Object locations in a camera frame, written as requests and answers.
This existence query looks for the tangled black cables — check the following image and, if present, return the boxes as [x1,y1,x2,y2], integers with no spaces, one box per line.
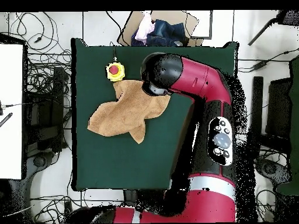
[9,11,72,96]
[30,188,124,223]

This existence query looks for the black tripod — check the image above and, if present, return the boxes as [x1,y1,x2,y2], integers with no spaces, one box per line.
[248,9,299,46]

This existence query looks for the white desk top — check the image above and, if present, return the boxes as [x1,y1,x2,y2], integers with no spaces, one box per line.
[0,43,24,180]

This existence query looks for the pale pink garment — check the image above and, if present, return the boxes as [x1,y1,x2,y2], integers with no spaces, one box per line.
[134,11,157,44]

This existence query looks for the tan terry towel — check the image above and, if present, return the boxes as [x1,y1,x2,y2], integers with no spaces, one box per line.
[86,79,171,145]

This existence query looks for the yellow emergency stop button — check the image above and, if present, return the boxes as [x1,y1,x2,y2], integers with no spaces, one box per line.
[106,61,126,83]

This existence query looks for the black metal stand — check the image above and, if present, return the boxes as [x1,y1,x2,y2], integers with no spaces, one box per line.
[24,66,71,152]
[248,76,293,159]

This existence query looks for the blue denim jeans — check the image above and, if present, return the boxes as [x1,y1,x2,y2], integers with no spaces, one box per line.
[130,19,190,47]

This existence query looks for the brown cardboard box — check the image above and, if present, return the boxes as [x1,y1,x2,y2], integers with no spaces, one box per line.
[117,10,204,47]

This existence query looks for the dark green tablecloth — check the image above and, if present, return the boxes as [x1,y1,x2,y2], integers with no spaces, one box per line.
[71,38,239,192]

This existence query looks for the green fabric sheet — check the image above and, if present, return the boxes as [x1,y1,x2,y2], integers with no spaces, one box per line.
[275,55,299,196]

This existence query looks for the black emergency stop cable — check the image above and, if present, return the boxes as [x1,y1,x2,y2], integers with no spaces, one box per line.
[109,41,117,62]

